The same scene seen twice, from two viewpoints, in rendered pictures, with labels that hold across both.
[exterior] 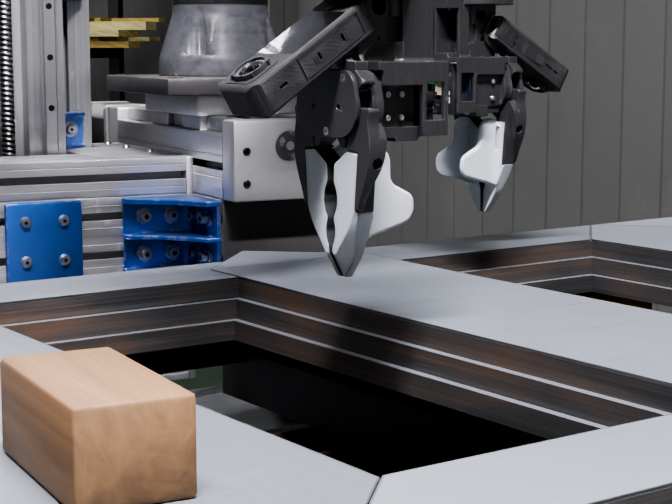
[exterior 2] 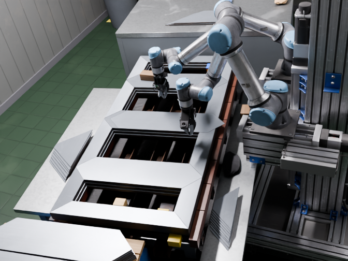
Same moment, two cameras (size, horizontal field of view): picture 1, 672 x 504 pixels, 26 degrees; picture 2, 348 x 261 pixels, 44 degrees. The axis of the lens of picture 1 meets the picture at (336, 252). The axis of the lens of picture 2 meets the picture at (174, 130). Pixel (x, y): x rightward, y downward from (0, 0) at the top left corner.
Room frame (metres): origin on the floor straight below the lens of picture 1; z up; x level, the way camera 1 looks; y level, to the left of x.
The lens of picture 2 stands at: (2.93, -1.25, 2.49)
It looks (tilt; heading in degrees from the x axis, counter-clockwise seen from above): 39 degrees down; 147
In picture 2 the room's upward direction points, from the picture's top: 11 degrees counter-clockwise
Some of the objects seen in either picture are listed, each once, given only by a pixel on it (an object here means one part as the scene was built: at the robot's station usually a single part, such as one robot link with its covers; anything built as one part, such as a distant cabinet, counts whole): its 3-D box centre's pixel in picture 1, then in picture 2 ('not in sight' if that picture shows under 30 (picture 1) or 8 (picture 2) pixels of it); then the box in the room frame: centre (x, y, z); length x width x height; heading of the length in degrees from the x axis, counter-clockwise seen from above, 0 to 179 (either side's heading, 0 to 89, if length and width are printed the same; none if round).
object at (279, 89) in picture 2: not in sight; (275, 95); (1.80, 0.13, 1.20); 0.13 x 0.12 x 0.14; 109
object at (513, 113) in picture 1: (502, 118); not in sight; (1.41, -0.16, 1.01); 0.05 x 0.02 x 0.09; 35
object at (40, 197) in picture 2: not in sight; (77, 142); (0.72, -0.55, 0.74); 1.20 x 0.26 x 0.03; 125
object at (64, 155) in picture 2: not in sight; (66, 153); (0.81, -0.67, 0.77); 0.45 x 0.20 x 0.04; 125
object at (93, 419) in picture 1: (93, 424); (149, 75); (0.69, 0.12, 0.89); 0.12 x 0.06 x 0.05; 28
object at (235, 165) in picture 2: not in sight; (231, 163); (1.59, 0.00, 0.70); 0.20 x 0.10 x 0.03; 133
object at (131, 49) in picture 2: not in sight; (205, 91); (0.72, 0.59, 0.51); 1.30 x 0.04 x 1.01; 35
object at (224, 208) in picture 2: not in sight; (222, 215); (1.83, -0.32, 0.70); 0.39 x 0.12 x 0.04; 125
